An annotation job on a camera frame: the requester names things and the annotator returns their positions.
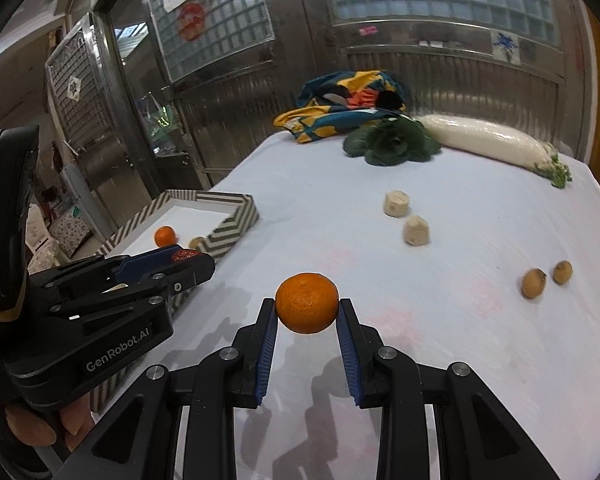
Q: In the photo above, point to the small red jujube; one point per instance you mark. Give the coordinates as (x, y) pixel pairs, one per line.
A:
(183, 254)

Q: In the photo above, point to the large longan on cloth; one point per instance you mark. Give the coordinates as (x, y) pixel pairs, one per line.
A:
(533, 283)

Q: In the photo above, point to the red round door sticker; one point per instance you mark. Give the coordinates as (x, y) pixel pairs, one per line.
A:
(191, 21)

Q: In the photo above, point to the dark green leafy vegetable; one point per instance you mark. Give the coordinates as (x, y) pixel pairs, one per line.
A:
(390, 142)

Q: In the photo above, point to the far beige cake piece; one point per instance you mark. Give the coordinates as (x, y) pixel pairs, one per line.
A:
(396, 204)

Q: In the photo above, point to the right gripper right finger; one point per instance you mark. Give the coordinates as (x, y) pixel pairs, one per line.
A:
(383, 377)

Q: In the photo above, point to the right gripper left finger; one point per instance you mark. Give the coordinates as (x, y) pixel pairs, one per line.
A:
(230, 378)

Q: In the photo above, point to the orange mandarin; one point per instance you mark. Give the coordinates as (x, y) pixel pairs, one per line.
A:
(307, 303)
(165, 236)

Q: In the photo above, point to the white daikon radish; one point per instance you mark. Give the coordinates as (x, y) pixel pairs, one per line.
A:
(498, 142)

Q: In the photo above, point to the person's left hand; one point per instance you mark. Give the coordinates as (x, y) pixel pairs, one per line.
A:
(76, 422)

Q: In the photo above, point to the brown longan fruit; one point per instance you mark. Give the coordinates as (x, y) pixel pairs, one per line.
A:
(197, 243)

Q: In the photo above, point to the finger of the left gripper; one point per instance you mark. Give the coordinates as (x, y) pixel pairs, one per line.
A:
(99, 270)
(101, 288)

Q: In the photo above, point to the colourful crumpled cloth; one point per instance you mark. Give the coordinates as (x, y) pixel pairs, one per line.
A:
(340, 102)

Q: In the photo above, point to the middle beige cake piece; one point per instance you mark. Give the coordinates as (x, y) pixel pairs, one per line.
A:
(416, 231)

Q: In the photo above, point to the striped tray box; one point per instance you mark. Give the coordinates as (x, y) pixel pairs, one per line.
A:
(224, 219)

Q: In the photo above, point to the small longan on cloth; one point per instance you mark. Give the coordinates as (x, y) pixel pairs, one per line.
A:
(562, 272)

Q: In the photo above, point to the beige cake piece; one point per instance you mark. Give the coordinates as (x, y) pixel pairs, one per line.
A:
(396, 204)
(416, 231)

